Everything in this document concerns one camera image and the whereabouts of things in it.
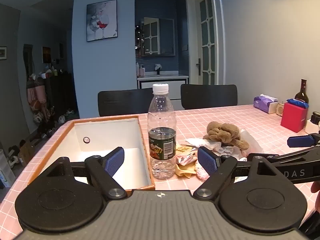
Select dark framed picture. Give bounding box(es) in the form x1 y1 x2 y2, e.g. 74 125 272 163
42 47 52 63

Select silver snack packet yellow label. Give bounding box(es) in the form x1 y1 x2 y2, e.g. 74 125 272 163
175 144 199 166

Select dark cabinet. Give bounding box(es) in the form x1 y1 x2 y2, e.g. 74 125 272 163
49 73 76 120

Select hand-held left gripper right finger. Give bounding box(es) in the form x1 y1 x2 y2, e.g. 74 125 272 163
194 146 278 200

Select brown plush toy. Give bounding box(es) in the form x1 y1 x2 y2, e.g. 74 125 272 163
203 121 250 150

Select white satin-edged cloth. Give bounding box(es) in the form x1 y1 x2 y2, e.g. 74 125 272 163
185 137 247 161

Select white plastic drawers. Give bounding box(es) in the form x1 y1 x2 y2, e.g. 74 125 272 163
0 149 16 189

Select clear plastic water bottle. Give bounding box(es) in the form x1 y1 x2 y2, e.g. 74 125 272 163
147 83 177 180

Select white glass-panel door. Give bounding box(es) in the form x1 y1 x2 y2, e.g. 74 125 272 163
194 0 218 85

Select blue packet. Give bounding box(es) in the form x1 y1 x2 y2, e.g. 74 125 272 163
286 98 309 108

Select red box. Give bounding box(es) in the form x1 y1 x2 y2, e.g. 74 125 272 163
280 102 308 133

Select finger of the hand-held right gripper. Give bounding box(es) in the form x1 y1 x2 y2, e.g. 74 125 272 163
287 133 320 148
247 146 320 167

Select black chair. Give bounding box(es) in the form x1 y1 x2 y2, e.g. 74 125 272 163
97 88 150 117
180 84 238 110

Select yellow cleaning cloth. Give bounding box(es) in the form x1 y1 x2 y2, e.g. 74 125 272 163
175 164 197 178

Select person's right hand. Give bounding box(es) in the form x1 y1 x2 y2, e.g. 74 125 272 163
311 180 320 213

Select crumpled white plastic bag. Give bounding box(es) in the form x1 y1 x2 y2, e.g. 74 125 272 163
239 128 264 159

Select white perforated box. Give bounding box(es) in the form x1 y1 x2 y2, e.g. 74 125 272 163
276 102 288 117

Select pink checked tablecloth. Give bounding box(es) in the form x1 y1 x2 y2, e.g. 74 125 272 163
0 104 320 207

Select cardboard box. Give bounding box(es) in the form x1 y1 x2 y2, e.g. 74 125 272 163
19 140 36 167

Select white vanity cabinet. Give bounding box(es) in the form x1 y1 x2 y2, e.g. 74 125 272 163
137 74 189 101

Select pink hanging bags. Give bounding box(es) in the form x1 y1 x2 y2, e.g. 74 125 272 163
26 76 54 123

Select orange box with white inside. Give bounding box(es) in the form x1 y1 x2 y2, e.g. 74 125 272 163
27 114 156 197

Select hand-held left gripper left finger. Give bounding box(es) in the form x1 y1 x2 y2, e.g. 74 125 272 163
46 147 128 199

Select purple tissue pack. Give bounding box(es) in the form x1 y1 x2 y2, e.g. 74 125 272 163
253 94 278 114

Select wine glass wall picture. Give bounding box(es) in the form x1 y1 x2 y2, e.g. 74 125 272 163
86 0 118 42

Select dark wine bottle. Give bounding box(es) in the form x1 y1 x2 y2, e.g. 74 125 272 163
294 79 309 104

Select wall mirror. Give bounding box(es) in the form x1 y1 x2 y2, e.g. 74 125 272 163
141 17 175 56

